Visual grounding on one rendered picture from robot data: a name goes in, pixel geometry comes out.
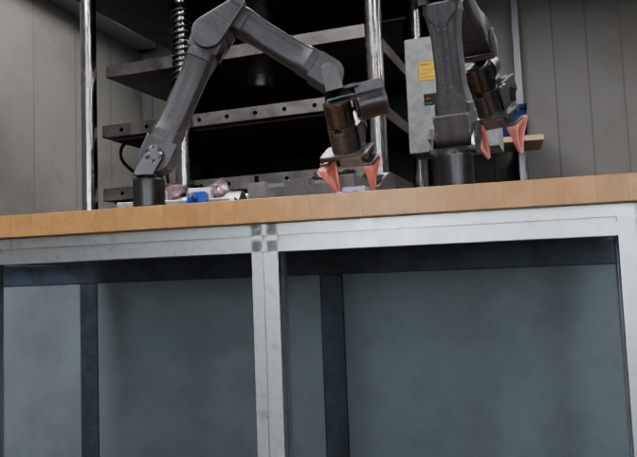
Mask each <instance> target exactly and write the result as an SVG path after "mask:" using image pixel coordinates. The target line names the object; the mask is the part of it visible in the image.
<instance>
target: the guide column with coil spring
mask: <svg viewBox="0 0 637 457"><path fill-rule="evenodd" d="M173 1H174V2H187V3H189V2H188V0H173ZM177 13H189V11H188V10H185V9H180V10H176V11H174V12H173V14H177ZM173 19H174V20H176V19H189V16H186V15H179V16H175V17H174V18H173ZM182 24H185V25H188V24H189V22H187V21H179V22H175V23H173V25H174V26H176V25H182ZM181 29H185V30H189V28H188V27H176V28H175V29H174V31H177V30H181ZM181 35H186V36H189V33H188V32H178V33H175V34H174V37H176V36H181ZM188 40H189V38H178V39H175V40H174V42H175V43H176V42H180V41H188ZM181 46H187V47H189V46H188V44H178V45H175V46H174V48H177V47H181ZM180 52H187V49H178V50H176V51H175V52H174V54H176V53H180ZM180 149H181V150H182V151H183V153H182V154H181V156H180V158H179V160H178V162H177V184H181V185H183V184H184V183H185V184H187V185H192V160H191V121H190V123H189V126H188V128H187V131H186V135H185V138H184V140H183V143H182V145H181V147H180Z"/></svg>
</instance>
